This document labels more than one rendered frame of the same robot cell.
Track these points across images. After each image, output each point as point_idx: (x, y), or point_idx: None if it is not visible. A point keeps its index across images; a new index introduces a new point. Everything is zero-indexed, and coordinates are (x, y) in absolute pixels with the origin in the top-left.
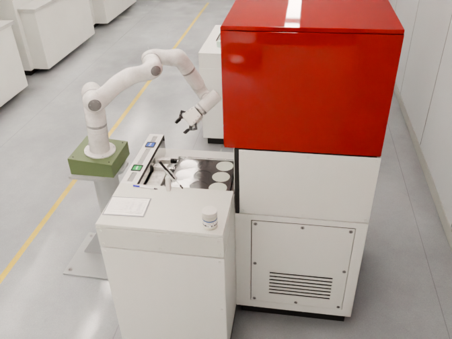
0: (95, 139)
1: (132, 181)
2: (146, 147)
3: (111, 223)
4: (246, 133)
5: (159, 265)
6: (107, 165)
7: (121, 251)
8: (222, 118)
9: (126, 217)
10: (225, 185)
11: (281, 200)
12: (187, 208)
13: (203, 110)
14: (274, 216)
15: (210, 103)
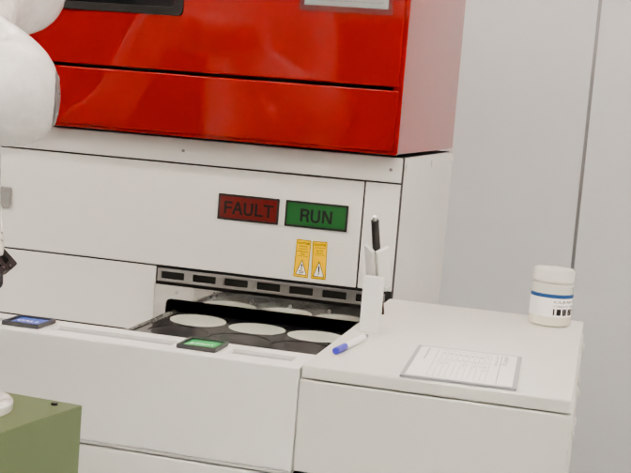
0: None
1: (299, 357)
2: (44, 328)
3: (564, 386)
4: (411, 107)
5: None
6: (74, 409)
7: None
8: (398, 67)
9: (527, 372)
10: (309, 330)
11: (410, 297)
12: (473, 328)
13: (0, 197)
14: None
15: (0, 173)
